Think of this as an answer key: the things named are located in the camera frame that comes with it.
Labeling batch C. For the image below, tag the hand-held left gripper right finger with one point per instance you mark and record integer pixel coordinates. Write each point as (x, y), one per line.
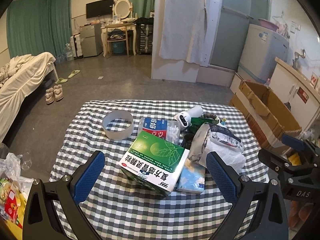
(220, 175)

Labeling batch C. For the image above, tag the green foil packet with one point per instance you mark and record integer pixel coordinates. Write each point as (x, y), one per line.
(200, 123)

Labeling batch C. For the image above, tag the cardboard box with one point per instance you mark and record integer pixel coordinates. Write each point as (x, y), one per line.
(260, 105)

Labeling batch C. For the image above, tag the clear water jug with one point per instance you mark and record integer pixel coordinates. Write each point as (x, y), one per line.
(69, 52)

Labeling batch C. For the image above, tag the blue tissue pack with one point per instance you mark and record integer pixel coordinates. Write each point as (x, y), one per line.
(192, 180)

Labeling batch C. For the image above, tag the checkered tablecloth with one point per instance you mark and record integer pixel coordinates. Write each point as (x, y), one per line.
(150, 217)

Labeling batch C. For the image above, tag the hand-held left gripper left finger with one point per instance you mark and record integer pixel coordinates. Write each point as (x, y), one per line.
(92, 172)

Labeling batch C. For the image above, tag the white tape roll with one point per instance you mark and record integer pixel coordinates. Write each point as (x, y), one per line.
(117, 135)

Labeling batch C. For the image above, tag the clear cotton swab jar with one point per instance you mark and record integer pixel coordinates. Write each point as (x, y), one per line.
(155, 127)

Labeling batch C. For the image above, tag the plastic bag of snacks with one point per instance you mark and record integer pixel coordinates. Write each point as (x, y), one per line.
(15, 180)

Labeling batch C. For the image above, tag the white wooden panel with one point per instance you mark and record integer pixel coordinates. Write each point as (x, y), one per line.
(213, 25)

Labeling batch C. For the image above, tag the beige shoe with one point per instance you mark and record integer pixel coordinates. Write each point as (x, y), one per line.
(59, 93)
(50, 96)

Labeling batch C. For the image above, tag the white spray bottle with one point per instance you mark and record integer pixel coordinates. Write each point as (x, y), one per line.
(190, 113)

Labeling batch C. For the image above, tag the oval vanity mirror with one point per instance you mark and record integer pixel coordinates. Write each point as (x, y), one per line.
(123, 6)

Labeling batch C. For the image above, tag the wooden chair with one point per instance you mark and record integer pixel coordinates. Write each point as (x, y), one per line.
(117, 38)

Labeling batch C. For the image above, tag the floral cloth pouch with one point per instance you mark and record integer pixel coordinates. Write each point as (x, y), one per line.
(220, 132)

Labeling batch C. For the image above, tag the cream vanity desk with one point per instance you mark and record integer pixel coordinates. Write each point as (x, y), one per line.
(120, 26)

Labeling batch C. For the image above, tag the green medicine box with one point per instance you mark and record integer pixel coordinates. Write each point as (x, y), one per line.
(155, 160)

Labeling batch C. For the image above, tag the white figurine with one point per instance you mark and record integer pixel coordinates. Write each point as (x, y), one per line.
(222, 123)

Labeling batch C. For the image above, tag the green slipper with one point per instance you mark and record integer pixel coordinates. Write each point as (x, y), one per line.
(74, 74)
(61, 81)

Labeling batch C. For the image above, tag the grey mini fridge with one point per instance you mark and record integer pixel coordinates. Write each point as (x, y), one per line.
(90, 40)

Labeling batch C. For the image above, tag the frosted glass door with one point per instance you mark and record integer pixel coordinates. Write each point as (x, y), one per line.
(232, 35)

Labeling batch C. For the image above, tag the hanging white towel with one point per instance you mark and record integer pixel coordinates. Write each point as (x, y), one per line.
(182, 22)

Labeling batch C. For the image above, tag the pink cloth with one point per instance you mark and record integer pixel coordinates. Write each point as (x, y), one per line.
(283, 29)

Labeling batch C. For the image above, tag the pink basin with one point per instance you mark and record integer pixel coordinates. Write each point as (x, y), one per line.
(267, 23)

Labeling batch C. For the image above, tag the white cup red mark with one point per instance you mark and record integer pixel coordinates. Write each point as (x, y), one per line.
(315, 81)

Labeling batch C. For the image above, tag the teal waste bin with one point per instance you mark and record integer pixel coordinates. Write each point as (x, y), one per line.
(117, 47)

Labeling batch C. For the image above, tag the silver suitcase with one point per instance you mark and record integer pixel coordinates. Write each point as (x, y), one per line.
(145, 40)

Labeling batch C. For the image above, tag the white kitchen cabinet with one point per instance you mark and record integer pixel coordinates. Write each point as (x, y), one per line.
(287, 87)

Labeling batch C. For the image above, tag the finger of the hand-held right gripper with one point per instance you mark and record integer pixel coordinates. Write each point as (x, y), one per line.
(270, 158)
(292, 141)

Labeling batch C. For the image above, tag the bed with white bedding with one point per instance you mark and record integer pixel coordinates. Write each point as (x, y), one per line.
(22, 80)

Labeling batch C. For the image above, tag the metal faucet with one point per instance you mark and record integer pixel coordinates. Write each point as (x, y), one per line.
(297, 57)

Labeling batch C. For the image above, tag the grey washing machine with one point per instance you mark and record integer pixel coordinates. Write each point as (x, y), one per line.
(265, 52)

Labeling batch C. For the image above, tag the black television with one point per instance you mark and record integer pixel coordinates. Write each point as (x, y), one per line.
(100, 8)

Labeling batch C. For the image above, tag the wide green curtain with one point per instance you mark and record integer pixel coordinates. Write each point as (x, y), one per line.
(37, 25)

